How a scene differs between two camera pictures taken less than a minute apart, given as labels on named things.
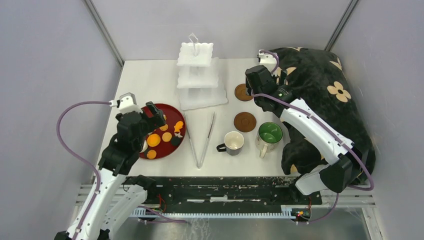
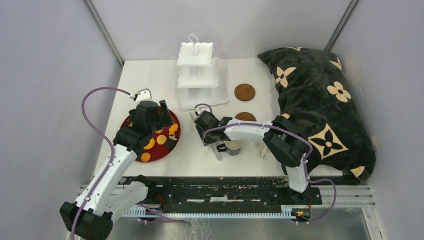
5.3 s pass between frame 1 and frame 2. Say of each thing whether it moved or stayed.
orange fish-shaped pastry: moved
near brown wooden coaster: stayed
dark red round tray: moved
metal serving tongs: moved
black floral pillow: stayed
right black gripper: moved
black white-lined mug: stayed
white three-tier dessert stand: stayed
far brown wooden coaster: stayed
